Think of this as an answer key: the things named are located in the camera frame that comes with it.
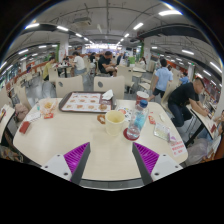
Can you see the beige chairs group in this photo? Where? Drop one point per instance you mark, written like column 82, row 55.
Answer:
column 125, row 71

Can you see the clear blue-capped water bottle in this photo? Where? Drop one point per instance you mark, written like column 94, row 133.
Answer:
column 137, row 120

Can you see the white paper card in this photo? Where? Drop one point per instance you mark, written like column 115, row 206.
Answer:
column 33, row 116

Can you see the dark food tray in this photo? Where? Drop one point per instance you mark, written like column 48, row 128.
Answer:
column 83, row 101

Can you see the small red sauce packet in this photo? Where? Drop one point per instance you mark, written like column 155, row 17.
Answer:
column 48, row 116

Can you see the white plastic bag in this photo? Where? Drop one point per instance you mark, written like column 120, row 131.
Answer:
column 199, row 151

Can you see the clear bag with fried food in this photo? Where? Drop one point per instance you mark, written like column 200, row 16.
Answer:
column 48, row 106

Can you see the cream ceramic mug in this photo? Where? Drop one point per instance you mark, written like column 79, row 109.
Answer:
column 114, row 125

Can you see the clear plastic packet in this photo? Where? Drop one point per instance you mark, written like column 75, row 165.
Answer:
column 162, row 131

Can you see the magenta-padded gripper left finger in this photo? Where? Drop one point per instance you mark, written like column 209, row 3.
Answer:
column 75, row 158

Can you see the beige chair with round hole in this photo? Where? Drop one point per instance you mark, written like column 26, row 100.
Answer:
column 110, row 87
column 69, row 87

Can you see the red carton box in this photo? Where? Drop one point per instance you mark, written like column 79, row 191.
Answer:
column 24, row 127

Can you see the ceiling lights group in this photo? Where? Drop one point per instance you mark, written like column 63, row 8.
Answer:
column 170, row 12

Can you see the pink backpack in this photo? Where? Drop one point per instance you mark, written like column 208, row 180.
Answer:
column 21, row 112

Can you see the white flyer with red print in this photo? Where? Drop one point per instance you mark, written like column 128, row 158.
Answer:
column 179, row 148

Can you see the small clear bottle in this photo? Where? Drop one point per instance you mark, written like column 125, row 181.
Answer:
column 38, row 106

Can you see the neighbouring beige table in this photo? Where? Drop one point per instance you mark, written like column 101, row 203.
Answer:
column 201, row 120
column 5, row 118

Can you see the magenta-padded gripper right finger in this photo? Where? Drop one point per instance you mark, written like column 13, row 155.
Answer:
column 148, row 158

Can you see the small red wrapper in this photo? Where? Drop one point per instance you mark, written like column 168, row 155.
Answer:
column 151, row 119

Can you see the colourful sticker sheet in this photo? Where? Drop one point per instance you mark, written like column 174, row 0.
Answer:
column 127, row 115

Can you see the person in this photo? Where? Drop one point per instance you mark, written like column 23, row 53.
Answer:
column 47, row 68
column 79, row 62
column 163, row 78
column 181, row 96
column 184, row 79
column 105, row 63

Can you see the ceiling air conditioner unit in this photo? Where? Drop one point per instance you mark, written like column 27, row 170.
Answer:
column 81, row 22

